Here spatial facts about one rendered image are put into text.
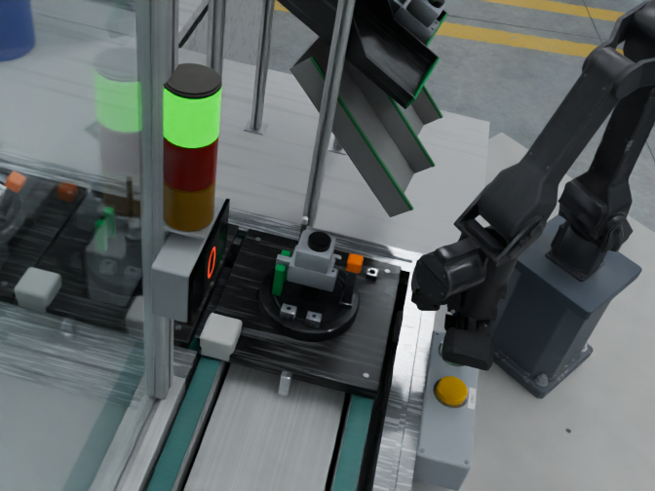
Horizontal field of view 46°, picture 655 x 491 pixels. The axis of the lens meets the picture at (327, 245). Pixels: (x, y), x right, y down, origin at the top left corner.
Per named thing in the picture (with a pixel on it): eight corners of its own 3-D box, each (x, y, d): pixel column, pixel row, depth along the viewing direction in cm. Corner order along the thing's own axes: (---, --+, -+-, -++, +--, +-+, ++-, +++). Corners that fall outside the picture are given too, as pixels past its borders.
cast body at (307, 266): (338, 270, 107) (346, 233, 102) (332, 292, 104) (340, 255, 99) (279, 255, 107) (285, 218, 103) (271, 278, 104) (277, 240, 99)
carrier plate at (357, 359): (399, 275, 119) (402, 265, 117) (375, 400, 101) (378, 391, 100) (248, 237, 120) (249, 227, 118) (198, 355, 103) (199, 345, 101)
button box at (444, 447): (469, 365, 114) (481, 339, 110) (458, 492, 99) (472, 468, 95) (423, 354, 115) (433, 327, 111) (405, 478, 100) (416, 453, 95)
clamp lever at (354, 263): (356, 293, 108) (364, 254, 103) (353, 304, 106) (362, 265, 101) (330, 287, 108) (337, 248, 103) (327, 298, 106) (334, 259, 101)
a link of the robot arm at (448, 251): (505, 176, 92) (428, 203, 86) (554, 218, 87) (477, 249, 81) (478, 245, 99) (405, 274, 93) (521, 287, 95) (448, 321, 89)
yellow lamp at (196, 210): (219, 205, 78) (222, 166, 74) (204, 237, 74) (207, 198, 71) (172, 193, 78) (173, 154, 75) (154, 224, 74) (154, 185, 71)
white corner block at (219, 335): (241, 338, 106) (243, 319, 103) (231, 363, 102) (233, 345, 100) (208, 329, 106) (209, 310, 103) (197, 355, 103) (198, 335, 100)
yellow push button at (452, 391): (465, 388, 105) (469, 379, 103) (463, 412, 102) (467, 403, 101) (436, 381, 105) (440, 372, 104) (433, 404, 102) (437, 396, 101)
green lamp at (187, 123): (225, 123, 71) (228, 76, 68) (209, 154, 67) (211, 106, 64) (173, 110, 71) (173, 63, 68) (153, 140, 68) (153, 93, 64)
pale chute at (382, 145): (413, 172, 132) (436, 165, 129) (389, 218, 122) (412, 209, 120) (322, 31, 121) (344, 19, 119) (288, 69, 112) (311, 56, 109)
